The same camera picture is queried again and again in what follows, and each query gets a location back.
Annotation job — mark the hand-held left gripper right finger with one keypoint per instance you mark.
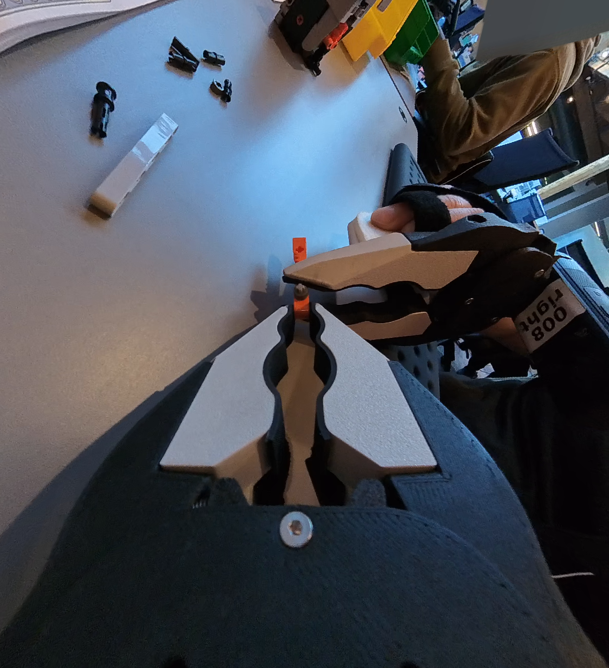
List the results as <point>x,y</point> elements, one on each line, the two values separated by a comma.
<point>372,412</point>

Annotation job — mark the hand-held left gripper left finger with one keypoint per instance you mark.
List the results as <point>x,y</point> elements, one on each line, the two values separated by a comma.
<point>221,407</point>

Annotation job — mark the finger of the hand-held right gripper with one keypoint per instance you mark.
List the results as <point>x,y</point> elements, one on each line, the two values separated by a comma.
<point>377,263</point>
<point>393,323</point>

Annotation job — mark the orange building piece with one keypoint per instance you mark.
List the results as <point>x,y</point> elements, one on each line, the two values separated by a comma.
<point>299,245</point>

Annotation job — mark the person's right forearm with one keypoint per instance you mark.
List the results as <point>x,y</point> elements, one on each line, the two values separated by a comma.
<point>508,336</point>

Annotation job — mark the grey desk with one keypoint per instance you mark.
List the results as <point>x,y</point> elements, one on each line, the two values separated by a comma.
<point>205,219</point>

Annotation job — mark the person's right hand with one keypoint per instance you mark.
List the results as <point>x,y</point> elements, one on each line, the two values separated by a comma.
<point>390,215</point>

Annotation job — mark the blue chair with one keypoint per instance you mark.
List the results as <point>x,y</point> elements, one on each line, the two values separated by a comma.
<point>534,156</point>

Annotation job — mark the pale wooden beam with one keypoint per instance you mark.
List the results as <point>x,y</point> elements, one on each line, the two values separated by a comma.
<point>591,169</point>

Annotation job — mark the person's black clothing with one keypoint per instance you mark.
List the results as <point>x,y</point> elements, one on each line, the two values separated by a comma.
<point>544,496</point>

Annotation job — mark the green plastic bin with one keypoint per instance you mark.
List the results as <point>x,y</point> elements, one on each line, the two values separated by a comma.
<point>414,36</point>

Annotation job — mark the yellow plastic bin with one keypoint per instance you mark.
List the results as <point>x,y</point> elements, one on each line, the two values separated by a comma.
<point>377,28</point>

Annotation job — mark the small dark grey bushing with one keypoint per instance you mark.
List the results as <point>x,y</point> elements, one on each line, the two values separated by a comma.
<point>216,87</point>

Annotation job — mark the black grey toy vehicle model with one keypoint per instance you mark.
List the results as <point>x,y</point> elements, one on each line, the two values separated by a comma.
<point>309,26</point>

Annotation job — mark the grey building beam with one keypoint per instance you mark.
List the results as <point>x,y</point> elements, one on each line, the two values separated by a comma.
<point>132,167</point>

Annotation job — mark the short black connector pin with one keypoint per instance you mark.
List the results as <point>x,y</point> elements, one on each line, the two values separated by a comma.
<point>213,57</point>

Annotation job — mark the black angled connector piece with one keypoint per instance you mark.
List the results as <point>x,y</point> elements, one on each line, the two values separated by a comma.
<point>183,55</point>

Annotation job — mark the long black axle pin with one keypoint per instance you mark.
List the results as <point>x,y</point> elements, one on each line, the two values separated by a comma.
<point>103,109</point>

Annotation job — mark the instruction booklet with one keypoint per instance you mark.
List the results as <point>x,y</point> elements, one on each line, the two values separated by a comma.
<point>38,21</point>

